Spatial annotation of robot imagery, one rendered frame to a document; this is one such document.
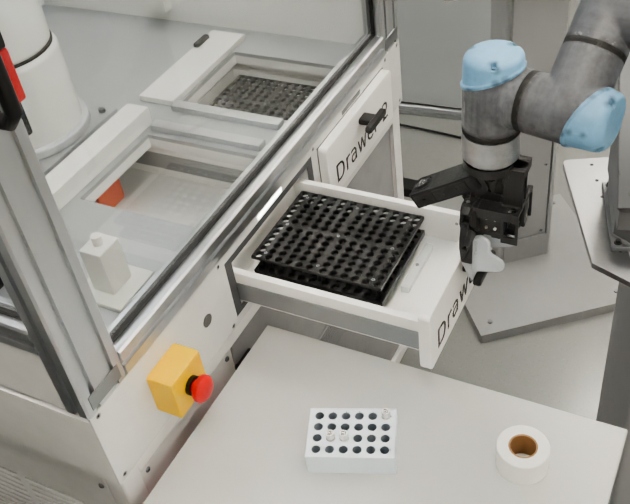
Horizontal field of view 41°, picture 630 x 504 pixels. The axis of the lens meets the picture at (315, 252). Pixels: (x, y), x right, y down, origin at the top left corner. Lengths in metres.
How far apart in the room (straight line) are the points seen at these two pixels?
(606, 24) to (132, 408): 0.77
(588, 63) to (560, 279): 1.55
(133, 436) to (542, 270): 1.59
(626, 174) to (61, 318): 0.92
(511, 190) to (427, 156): 1.92
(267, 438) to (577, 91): 0.65
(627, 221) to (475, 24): 1.65
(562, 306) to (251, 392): 1.31
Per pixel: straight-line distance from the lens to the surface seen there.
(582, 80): 1.02
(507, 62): 1.04
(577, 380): 2.32
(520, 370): 2.33
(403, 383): 1.31
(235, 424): 1.30
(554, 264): 2.57
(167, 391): 1.18
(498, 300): 2.45
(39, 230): 0.96
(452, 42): 3.10
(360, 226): 1.36
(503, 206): 1.16
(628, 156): 1.48
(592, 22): 1.04
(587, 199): 1.64
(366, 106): 1.62
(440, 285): 1.21
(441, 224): 1.40
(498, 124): 1.07
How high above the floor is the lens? 1.77
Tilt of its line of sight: 41 degrees down
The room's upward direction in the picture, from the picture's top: 9 degrees counter-clockwise
